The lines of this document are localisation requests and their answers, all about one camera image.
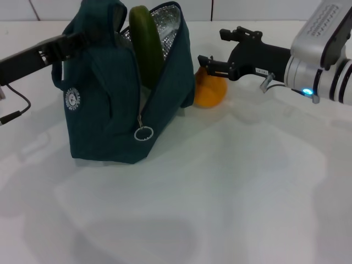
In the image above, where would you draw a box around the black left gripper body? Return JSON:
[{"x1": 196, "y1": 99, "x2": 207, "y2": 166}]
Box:
[{"x1": 0, "y1": 39, "x2": 52, "y2": 86}]

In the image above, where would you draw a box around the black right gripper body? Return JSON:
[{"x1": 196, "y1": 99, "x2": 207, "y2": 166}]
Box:
[{"x1": 226, "y1": 41, "x2": 292, "y2": 83}]

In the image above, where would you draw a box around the green cucumber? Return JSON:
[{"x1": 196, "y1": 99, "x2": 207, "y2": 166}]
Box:
[{"x1": 129, "y1": 5, "x2": 164, "y2": 91}]

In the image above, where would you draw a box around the dark teal insulated bag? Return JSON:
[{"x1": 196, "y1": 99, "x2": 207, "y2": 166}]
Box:
[{"x1": 52, "y1": 0, "x2": 197, "y2": 165}]

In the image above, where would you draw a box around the right gripper cable with plug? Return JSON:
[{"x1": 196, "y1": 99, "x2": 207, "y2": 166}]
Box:
[{"x1": 259, "y1": 71, "x2": 320, "y2": 105}]

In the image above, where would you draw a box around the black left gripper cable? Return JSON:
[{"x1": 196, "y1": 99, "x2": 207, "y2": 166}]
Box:
[{"x1": 0, "y1": 83, "x2": 32, "y2": 127}]

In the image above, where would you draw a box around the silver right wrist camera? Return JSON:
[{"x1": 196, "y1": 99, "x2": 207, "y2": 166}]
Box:
[{"x1": 290, "y1": 0, "x2": 352, "y2": 70}]

